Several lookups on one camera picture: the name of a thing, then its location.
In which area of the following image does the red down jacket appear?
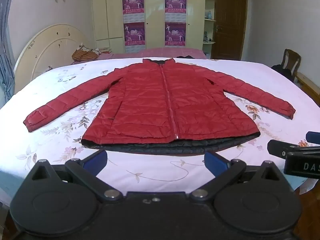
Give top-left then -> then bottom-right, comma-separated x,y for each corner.
23,57 -> 296,156

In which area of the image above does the wooden furniture frame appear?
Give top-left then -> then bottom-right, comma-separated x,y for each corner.
295,72 -> 320,97

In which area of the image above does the wooden chair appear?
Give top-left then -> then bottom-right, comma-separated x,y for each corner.
281,49 -> 302,81

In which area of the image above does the cream corner shelf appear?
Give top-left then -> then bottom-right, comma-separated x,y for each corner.
202,0 -> 217,55

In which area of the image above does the brown wooden door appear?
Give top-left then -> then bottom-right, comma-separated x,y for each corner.
214,0 -> 248,61

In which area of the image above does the cream wardrobe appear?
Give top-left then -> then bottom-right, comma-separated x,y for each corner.
91,0 -> 217,54

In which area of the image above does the brown woven bag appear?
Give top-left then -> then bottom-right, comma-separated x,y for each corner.
72,45 -> 101,62

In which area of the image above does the cream round headboard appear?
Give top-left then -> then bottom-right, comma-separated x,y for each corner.
14,24 -> 97,81

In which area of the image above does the pink checked blanket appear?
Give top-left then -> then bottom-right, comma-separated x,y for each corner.
71,47 -> 207,63

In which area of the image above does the blue curtain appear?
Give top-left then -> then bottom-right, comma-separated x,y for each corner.
0,0 -> 16,107

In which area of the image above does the purple wall poster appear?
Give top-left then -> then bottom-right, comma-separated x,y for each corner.
165,0 -> 188,22
122,0 -> 146,22
124,22 -> 146,47
165,22 -> 187,47

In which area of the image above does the white floral bed sheet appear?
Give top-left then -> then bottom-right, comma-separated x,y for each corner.
0,56 -> 320,205

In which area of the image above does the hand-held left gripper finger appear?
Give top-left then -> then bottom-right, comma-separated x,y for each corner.
189,151 -> 283,202

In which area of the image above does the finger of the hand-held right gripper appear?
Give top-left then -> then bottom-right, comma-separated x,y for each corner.
267,140 -> 320,159
306,131 -> 320,145

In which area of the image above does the black bag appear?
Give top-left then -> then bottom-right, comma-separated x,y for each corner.
271,64 -> 293,82

